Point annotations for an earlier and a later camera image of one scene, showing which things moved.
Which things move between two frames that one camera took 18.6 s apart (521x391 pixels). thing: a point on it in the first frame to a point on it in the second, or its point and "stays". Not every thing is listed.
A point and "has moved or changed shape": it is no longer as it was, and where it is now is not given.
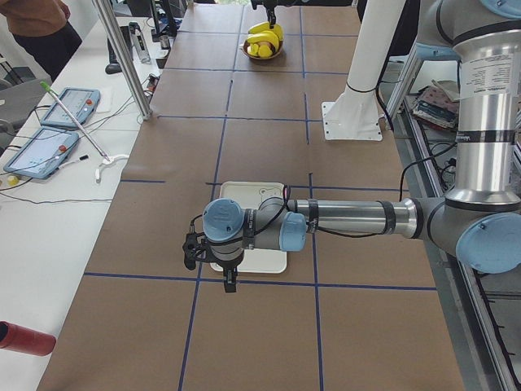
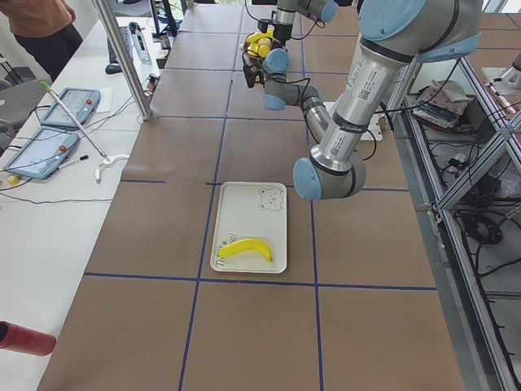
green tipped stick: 48,89 stays
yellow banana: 265,35 stays
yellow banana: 264,26 has moved or changed shape
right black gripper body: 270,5 to 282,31
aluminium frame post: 124,56 stays
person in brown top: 41,27 stays
